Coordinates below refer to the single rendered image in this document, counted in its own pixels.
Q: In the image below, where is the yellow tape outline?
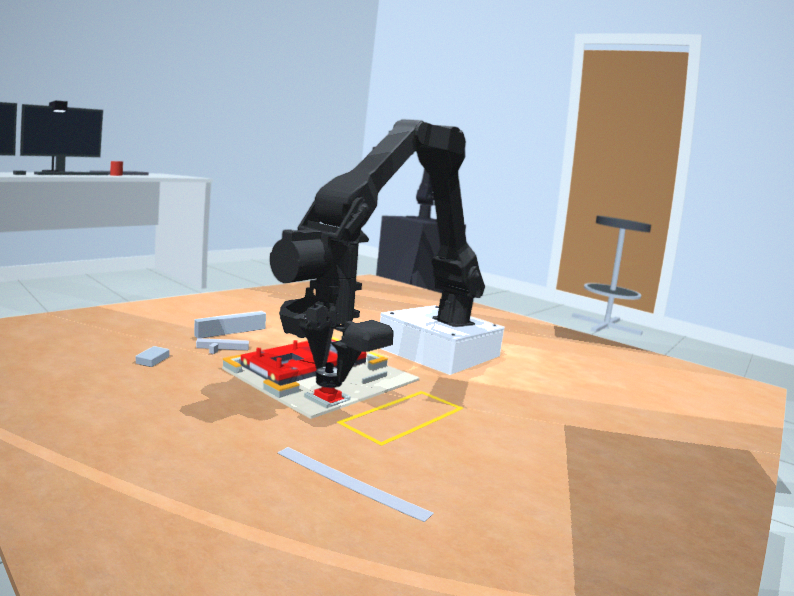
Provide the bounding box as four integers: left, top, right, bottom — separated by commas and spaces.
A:
337, 391, 464, 446

